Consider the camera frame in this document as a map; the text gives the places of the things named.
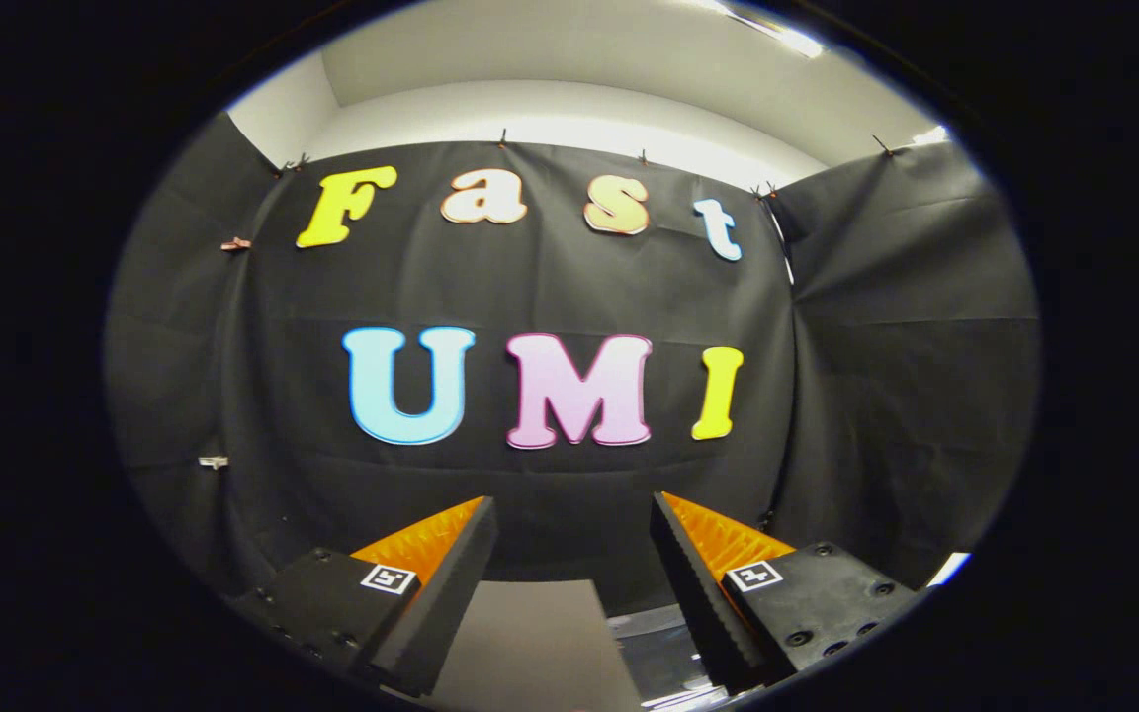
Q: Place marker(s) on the silver spring clamp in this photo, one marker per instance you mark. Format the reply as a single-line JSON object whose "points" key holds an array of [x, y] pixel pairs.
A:
{"points": [[213, 462]]}

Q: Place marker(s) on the black backdrop cloth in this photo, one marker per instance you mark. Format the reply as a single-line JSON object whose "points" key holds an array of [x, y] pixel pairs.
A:
{"points": [[550, 287]]}

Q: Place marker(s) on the white panel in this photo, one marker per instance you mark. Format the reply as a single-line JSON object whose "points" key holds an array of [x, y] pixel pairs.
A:
{"points": [[949, 570]]}

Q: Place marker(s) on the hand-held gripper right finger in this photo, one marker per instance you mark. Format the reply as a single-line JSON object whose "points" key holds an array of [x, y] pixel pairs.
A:
{"points": [[698, 588]]}

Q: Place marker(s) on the dark grey washing machine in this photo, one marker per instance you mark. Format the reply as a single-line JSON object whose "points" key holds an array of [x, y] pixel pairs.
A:
{"points": [[634, 615]]}

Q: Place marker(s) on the orange spring clamp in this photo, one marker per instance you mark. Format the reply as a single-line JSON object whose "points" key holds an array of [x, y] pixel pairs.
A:
{"points": [[235, 243]]}

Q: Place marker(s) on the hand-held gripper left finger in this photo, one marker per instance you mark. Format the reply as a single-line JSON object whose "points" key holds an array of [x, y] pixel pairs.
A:
{"points": [[446, 593]]}

